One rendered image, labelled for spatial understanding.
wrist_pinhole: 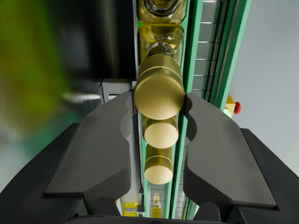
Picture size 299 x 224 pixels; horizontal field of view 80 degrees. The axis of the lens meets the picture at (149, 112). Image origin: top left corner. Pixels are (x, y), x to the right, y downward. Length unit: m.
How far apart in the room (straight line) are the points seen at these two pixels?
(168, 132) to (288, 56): 0.55
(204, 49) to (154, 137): 0.30
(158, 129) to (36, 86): 0.12
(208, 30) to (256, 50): 0.23
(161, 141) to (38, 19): 0.17
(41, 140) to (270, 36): 0.59
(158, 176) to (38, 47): 0.18
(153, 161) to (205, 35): 0.30
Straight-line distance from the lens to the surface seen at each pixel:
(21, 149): 0.19
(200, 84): 0.47
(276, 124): 0.80
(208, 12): 0.43
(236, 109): 0.63
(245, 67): 0.63
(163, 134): 0.17
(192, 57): 0.35
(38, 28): 0.22
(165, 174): 0.22
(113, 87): 0.47
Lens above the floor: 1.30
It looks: 57 degrees down
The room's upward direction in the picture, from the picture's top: 174 degrees counter-clockwise
